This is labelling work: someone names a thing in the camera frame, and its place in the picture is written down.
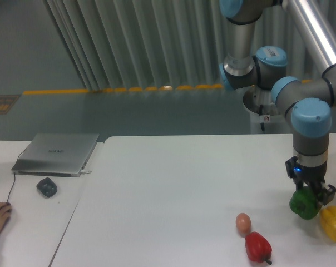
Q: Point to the green bell pepper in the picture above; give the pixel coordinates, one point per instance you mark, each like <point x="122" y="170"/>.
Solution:
<point x="304" y="203"/>

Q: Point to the brown egg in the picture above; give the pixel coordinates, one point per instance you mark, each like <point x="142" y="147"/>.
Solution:
<point x="243" y="223"/>

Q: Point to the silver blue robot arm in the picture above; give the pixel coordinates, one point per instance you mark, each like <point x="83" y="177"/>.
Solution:
<point x="306" y="107"/>

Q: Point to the yellow bell pepper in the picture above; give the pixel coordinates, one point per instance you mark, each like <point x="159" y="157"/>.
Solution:
<point x="328" y="221"/>

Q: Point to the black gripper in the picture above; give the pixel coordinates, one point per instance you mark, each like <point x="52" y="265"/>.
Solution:
<point x="313" y="177"/>

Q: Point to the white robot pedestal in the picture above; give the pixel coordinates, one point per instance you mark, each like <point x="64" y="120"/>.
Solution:
<point x="264" y="115"/>

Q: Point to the small black plastic object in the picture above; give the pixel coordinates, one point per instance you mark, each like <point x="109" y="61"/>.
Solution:
<point x="47" y="187"/>

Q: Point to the red bell pepper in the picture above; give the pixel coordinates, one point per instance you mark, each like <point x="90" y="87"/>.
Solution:
<point x="258" y="249"/>

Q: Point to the silver closed laptop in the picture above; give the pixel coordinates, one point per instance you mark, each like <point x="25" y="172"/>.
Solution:
<point x="56" y="154"/>

